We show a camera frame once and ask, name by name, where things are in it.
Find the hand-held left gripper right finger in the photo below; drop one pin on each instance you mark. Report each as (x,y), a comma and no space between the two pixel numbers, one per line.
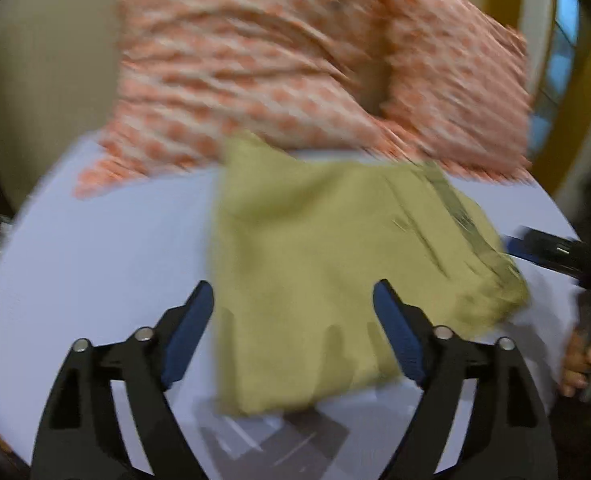
(400,332)

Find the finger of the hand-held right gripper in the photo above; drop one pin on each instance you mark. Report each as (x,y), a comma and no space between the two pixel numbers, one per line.
(535,250)

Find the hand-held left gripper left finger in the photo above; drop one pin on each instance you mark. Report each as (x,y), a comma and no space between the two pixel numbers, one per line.
(188,332)

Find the olive green pants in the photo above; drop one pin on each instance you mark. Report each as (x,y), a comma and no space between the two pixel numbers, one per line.
(335,270)

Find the person's right hand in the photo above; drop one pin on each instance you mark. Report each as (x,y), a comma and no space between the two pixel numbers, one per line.
(583,362)

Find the orange white patterned cloth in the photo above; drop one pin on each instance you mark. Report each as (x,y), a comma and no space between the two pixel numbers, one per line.
(295,65)

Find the window with yellow frame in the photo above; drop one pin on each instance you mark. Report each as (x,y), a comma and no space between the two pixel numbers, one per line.
(563,60)

